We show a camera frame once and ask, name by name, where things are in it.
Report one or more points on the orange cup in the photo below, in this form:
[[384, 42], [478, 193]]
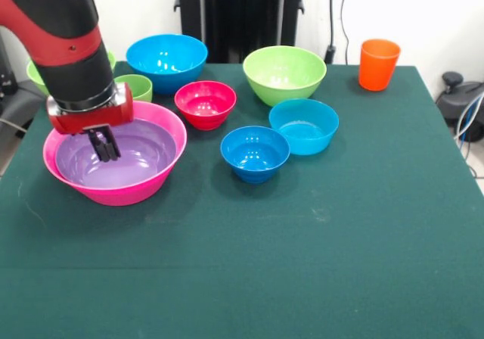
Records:
[[378, 66]]

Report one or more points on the blue large bowl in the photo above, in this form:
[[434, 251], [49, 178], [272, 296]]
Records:
[[166, 63]]

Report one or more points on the lime green large bowl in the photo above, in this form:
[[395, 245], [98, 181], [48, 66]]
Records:
[[283, 74], [34, 76]]

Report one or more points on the red small bowl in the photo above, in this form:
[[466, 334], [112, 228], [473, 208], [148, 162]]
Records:
[[205, 104]]

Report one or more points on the black stand base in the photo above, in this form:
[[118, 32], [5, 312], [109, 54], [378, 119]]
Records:
[[19, 100], [459, 100]]

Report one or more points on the turquoise bowl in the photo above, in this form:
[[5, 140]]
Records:
[[304, 131]]

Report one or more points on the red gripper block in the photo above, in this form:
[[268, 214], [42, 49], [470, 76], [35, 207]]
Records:
[[98, 119]]

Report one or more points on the dark green table cloth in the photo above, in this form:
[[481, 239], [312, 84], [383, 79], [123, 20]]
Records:
[[242, 259]]

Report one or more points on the dark blue small bowl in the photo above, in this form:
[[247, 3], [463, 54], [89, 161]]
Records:
[[255, 155]]

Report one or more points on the pink large bowl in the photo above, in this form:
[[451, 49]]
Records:
[[125, 197]]

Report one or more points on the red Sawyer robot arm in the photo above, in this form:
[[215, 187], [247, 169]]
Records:
[[56, 13]]

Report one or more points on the purple shallow bowl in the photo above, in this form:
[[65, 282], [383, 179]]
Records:
[[143, 157]]

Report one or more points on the lime green small cup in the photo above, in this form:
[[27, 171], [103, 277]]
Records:
[[141, 87]]

